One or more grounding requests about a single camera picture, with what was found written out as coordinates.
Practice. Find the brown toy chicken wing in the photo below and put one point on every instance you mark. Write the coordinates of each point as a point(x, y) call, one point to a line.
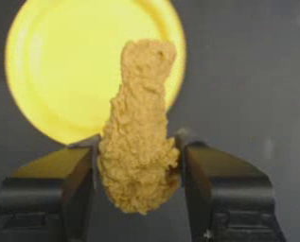
point(140, 141)

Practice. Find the yellow round plate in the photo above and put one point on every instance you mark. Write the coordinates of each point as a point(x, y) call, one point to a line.
point(72, 69)

